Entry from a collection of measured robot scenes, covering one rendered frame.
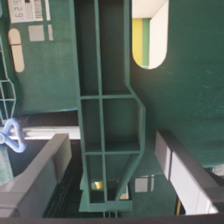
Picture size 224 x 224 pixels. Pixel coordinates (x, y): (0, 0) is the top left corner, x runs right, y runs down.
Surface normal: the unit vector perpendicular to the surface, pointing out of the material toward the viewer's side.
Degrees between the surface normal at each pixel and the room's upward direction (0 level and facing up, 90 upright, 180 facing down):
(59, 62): 92
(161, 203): 96
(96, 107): 96
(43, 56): 91
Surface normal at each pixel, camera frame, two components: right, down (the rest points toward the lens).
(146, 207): 0.00, 0.27
